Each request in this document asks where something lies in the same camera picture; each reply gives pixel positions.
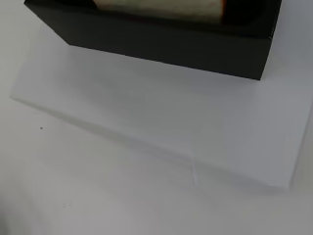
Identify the slice of toast bread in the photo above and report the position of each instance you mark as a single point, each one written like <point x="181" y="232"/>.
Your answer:
<point x="163" y="8"/>

